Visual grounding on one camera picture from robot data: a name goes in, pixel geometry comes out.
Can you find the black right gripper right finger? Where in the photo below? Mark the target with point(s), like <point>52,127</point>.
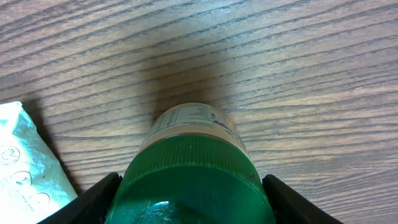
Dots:
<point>290,207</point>

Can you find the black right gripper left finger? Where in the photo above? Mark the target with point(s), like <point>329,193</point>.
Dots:
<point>91,206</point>

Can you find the teal wet wipes packet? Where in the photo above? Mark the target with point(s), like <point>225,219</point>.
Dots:
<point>33,183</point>

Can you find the green white Knorr jar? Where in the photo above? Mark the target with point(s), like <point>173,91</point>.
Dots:
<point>192,167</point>

